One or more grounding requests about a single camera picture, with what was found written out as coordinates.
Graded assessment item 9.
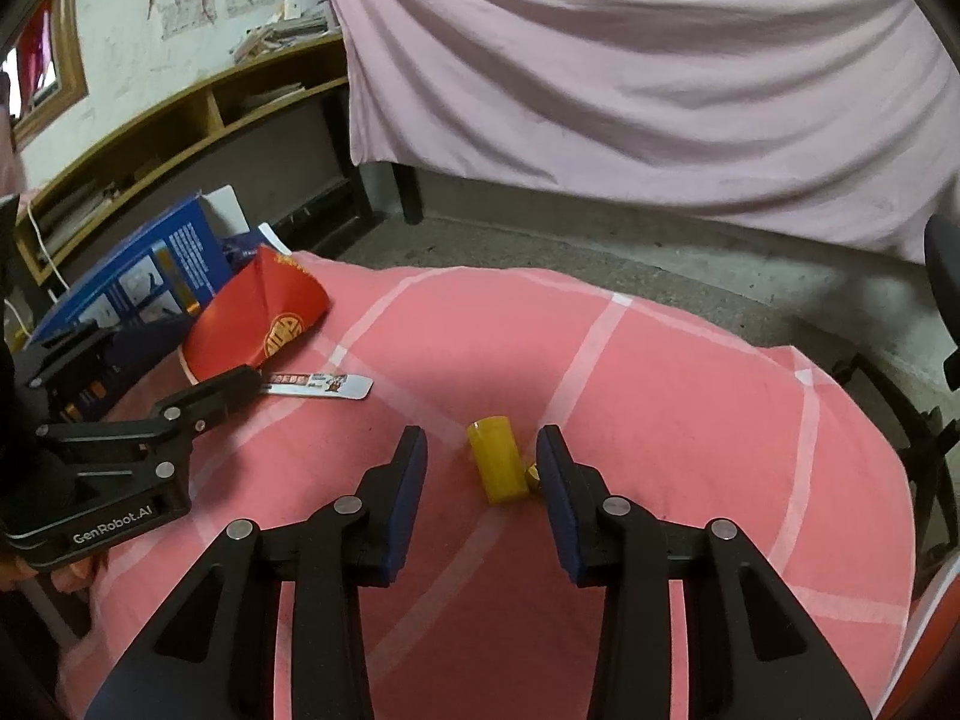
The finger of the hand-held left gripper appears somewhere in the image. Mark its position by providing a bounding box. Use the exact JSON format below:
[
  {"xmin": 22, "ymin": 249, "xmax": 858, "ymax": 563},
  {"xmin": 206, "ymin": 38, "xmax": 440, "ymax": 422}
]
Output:
[
  {"xmin": 37, "ymin": 365, "xmax": 265, "ymax": 466},
  {"xmin": 22, "ymin": 321, "xmax": 125, "ymax": 391}
]

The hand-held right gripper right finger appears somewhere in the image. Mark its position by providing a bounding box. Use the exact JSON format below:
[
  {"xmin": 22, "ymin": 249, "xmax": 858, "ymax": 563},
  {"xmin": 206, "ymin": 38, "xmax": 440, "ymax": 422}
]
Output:
[{"xmin": 535, "ymin": 425, "xmax": 875, "ymax": 720}]

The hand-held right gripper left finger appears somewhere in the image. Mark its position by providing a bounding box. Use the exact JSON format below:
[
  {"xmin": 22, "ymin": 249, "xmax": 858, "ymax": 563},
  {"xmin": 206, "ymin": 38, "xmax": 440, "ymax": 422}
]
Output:
[{"xmin": 82, "ymin": 425, "xmax": 430, "ymax": 720}]

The yellow plastic tube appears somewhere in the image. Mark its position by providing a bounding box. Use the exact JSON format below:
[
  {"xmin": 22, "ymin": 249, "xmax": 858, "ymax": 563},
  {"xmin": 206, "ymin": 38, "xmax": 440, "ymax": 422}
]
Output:
[{"xmin": 466, "ymin": 416, "xmax": 530, "ymax": 506}]

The printed white strip wrapper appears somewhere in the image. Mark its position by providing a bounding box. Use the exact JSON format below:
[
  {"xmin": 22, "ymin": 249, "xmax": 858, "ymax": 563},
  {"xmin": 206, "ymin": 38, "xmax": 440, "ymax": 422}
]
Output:
[{"xmin": 259, "ymin": 370, "xmax": 374, "ymax": 403}]

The orange basin with white rim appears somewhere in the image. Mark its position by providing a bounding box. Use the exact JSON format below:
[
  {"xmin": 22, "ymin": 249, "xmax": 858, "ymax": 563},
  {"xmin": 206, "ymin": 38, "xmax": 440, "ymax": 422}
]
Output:
[{"xmin": 874, "ymin": 566, "xmax": 947, "ymax": 720}]

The person's left hand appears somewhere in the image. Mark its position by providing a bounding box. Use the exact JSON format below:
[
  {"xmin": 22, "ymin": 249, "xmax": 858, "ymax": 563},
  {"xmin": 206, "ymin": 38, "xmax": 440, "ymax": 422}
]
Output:
[{"xmin": 0, "ymin": 551, "xmax": 113, "ymax": 597}]

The red paper packet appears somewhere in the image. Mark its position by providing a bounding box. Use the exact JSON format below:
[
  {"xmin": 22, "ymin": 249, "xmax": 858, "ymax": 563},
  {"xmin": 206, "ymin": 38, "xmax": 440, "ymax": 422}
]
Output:
[{"xmin": 182, "ymin": 246, "xmax": 332, "ymax": 385}]

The blue cardboard box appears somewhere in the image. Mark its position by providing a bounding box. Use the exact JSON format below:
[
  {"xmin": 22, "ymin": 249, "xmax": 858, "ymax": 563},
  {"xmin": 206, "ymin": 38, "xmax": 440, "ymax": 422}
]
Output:
[{"xmin": 22, "ymin": 191, "xmax": 233, "ymax": 421}]

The dark blue and white bag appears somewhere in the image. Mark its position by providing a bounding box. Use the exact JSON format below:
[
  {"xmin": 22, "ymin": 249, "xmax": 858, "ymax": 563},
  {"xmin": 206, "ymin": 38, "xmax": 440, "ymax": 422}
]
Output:
[{"xmin": 202, "ymin": 184, "xmax": 301, "ymax": 271}]

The pink checked blanket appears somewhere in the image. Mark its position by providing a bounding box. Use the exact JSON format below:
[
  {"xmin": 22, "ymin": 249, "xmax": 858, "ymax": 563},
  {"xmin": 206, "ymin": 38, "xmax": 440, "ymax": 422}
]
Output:
[{"xmin": 56, "ymin": 251, "xmax": 920, "ymax": 720}]

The black office chair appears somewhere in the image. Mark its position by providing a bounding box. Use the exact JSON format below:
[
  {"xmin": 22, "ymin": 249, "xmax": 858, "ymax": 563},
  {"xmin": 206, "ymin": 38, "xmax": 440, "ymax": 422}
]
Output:
[{"xmin": 832, "ymin": 214, "xmax": 960, "ymax": 578}]

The pile of papers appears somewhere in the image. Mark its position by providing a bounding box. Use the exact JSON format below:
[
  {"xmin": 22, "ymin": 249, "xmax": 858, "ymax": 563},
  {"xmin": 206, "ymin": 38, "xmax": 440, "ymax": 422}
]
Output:
[{"xmin": 229, "ymin": 0, "xmax": 332, "ymax": 65}]

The pink hanging cloth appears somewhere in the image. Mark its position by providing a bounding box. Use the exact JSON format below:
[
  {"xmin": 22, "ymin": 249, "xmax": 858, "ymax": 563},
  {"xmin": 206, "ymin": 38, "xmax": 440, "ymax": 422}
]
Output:
[{"xmin": 311, "ymin": 0, "xmax": 960, "ymax": 265}]

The white cable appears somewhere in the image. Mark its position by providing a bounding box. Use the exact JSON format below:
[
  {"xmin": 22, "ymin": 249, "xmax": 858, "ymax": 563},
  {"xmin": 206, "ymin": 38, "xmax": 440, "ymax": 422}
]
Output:
[{"xmin": 26, "ymin": 208, "xmax": 70, "ymax": 293}]

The wooden wall shelf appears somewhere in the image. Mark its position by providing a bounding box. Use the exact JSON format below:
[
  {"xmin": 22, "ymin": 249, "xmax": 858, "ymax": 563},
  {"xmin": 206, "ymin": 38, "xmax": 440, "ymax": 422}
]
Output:
[{"xmin": 15, "ymin": 34, "xmax": 353, "ymax": 286}]

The wooden window frame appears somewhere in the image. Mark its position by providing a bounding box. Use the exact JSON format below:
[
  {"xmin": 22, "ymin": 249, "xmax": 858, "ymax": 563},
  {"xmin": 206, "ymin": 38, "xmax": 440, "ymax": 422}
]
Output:
[{"xmin": 0, "ymin": 0, "xmax": 89, "ymax": 151}]

